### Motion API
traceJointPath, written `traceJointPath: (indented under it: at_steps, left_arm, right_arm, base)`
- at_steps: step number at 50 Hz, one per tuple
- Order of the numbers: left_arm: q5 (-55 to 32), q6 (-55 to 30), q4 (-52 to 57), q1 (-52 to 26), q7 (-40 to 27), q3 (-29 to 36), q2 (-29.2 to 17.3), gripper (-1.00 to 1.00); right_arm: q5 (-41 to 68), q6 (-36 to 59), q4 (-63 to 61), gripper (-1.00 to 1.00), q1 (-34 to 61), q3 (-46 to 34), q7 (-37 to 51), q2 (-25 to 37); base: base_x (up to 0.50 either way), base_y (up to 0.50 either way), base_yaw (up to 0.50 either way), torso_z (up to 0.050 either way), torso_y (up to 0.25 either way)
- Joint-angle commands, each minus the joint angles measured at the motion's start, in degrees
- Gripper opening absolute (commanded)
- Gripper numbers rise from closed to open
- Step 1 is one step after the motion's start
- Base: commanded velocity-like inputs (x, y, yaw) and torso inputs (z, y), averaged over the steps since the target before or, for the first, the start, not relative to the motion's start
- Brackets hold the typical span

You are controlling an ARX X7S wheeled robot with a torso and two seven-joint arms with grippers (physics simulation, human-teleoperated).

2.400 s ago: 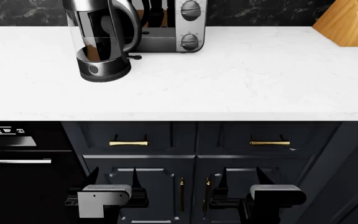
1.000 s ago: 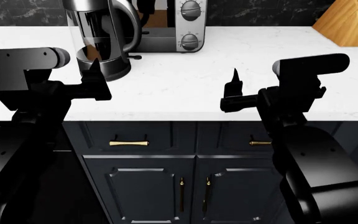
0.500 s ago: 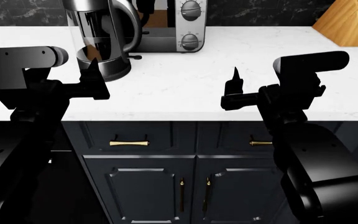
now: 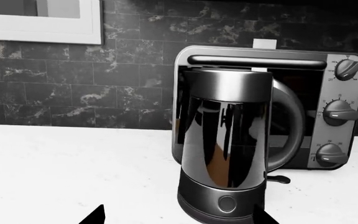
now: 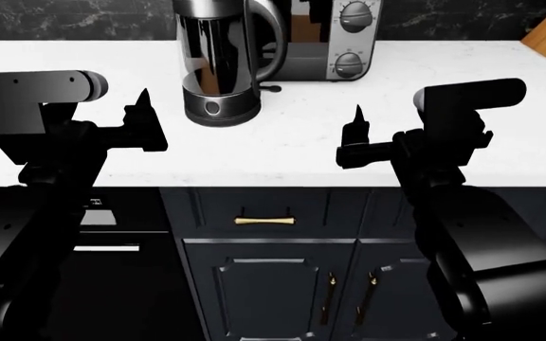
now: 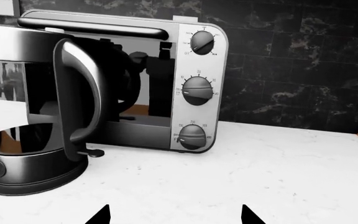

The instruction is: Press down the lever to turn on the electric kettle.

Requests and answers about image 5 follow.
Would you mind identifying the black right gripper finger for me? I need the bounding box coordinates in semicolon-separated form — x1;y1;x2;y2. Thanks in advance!
471;129;495;151
336;103;374;170

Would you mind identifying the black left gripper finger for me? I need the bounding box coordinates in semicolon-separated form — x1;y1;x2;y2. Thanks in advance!
0;134;28;167
122;87;170;153

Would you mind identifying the grey kettle power base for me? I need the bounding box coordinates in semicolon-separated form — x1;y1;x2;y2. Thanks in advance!
181;84;262;128

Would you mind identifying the glass and steel electric kettle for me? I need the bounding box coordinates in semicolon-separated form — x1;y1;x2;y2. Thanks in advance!
172;0;289;99

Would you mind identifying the grey toaster oven knob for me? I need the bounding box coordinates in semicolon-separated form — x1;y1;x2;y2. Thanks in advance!
333;51;365;79
338;0;374;26

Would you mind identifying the dark blue cabinet drawer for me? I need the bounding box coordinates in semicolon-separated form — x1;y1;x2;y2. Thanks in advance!
195;188;332;236

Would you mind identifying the stainless steel toaster oven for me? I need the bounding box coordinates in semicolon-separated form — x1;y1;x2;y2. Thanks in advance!
253;0;384;84

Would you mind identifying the dark blue cabinet door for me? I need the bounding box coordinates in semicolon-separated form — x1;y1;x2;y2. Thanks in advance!
181;237;358;341
343;237;449;341

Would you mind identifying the black dishwasher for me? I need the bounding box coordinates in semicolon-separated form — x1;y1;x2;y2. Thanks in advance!
49;187;193;341

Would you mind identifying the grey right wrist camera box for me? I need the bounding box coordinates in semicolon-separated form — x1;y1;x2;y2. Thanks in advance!
412;77;528;135

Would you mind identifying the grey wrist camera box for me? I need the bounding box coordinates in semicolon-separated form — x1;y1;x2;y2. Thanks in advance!
0;69;110;136
412;77;528;135

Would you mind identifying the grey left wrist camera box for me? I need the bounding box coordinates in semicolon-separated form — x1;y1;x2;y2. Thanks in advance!
0;69;110;136

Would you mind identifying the brass drawer handle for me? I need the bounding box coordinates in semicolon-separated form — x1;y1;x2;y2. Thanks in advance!
233;206;299;226

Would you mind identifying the brass cabinet door handle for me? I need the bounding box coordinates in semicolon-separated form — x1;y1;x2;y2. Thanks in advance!
353;271;379;327
318;271;338;327

